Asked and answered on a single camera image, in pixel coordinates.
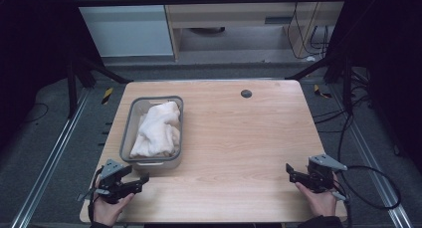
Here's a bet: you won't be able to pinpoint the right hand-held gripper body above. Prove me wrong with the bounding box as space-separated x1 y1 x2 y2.
307 153 349 202

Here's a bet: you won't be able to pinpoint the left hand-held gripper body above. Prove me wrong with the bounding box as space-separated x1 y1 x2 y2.
77 158 134 205

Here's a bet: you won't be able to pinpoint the grey plastic basket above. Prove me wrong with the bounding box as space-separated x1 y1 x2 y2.
118 95 185 171

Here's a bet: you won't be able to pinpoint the white towel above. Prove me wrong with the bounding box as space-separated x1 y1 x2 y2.
129 101 182 159

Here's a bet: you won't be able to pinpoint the person's right hand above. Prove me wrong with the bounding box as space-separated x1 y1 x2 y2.
294 181 338 219

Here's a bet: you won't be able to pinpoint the person's left hand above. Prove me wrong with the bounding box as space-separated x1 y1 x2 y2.
93 191 136 228

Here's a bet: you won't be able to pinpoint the yellow black striped tape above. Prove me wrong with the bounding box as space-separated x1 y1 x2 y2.
101 87 114 106
313 84 332 100

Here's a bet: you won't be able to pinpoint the black metal stand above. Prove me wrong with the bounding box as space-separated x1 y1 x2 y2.
65 54 134 120
284 52 355 115

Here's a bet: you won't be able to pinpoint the black curtain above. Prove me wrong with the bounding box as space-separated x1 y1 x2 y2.
326 0 422 174
0 0 104 156

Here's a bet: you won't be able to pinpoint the white cabinet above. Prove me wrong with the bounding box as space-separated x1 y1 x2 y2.
70 0 175 59

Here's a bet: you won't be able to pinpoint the light wooden desk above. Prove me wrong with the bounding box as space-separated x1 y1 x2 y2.
160 0 350 62

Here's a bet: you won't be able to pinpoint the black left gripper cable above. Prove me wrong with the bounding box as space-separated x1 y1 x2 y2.
87 165 105 224

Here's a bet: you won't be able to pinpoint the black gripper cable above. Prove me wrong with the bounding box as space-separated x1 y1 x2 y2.
337 164 402 228
87 165 105 224

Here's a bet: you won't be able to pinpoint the aluminium floor rail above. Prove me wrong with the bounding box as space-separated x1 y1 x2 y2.
331 84 414 228
10 88 92 228

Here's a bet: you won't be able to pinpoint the black floor cables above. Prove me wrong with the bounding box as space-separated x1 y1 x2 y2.
313 68 377 163

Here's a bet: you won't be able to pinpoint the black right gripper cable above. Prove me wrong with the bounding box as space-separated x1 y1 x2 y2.
337 164 402 228

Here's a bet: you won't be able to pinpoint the thin black floor cable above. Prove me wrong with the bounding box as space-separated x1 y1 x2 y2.
19 102 50 126

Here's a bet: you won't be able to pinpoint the black cables under desk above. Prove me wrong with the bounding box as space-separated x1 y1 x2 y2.
286 1 330 61

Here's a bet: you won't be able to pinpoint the black horizontal frame bar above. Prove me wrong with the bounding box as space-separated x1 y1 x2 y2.
73 0 348 8

